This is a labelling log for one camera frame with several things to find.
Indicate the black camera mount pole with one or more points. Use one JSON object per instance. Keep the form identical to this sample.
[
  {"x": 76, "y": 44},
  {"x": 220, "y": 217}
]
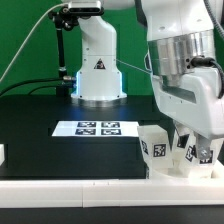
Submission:
[{"x": 63, "y": 21}]

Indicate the white L-shaped obstacle frame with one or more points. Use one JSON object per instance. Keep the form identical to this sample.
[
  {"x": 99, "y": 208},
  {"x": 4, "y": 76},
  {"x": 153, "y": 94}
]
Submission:
[{"x": 43, "y": 175}]

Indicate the white round stool seat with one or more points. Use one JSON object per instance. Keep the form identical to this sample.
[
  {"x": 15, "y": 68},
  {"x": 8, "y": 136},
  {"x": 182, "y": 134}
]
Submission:
[{"x": 163, "y": 174}]

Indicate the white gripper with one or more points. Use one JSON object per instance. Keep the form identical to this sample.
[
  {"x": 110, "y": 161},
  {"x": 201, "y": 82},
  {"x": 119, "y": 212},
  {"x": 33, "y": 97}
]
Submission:
[{"x": 195, "y": 105}]

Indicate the grey depth camera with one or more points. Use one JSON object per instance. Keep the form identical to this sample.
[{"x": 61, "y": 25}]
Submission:
[{"x": 85, "y": 7}]

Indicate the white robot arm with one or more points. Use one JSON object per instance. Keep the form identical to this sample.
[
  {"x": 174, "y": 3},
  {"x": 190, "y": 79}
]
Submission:
[{"x": 180, "y": 39}]

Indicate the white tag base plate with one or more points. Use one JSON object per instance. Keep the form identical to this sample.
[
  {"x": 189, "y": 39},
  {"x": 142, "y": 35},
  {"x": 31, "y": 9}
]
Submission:
[{"x": 96, "y": 129}]

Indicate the white block at left edge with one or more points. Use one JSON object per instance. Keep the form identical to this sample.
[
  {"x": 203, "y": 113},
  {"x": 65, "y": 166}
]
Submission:
[{"x": 2, "y": 154}]

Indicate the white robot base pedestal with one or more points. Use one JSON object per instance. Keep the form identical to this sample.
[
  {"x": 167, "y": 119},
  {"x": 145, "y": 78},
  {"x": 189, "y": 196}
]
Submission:
[{"x": 98, "y": 82}]

